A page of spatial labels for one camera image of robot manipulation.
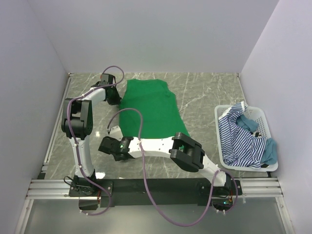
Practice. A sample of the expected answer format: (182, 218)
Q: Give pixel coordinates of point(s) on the green tank top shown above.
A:
(158, 106)

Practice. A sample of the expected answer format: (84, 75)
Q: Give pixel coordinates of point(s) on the blue white striped tank top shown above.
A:
(239, 148)

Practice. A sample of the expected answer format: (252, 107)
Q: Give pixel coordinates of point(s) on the aluminium rail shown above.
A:
(58, 189)
(55, 128)

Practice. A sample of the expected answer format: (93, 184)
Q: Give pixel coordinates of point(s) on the white plastic laundry basket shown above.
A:
(258, 116)

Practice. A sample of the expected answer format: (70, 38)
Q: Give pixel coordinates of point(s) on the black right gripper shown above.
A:
(116, 159)

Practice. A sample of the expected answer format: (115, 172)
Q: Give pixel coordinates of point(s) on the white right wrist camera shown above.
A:
(115, 132)

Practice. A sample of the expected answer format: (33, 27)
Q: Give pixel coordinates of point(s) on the aluminium left side rail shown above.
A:
(55, 128)

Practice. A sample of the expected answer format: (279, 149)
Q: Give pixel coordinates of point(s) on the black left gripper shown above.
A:
(117, 100)

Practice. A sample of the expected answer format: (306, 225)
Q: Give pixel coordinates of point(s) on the teal blue tank top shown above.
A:
(269, 156)

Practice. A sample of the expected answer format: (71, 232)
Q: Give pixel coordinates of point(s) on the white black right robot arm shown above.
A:
(184, 151)

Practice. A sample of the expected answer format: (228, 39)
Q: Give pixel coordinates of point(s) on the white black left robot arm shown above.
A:
(77, 124)

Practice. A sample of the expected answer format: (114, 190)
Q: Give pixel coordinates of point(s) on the aluminium front rail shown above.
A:
(58, 189)

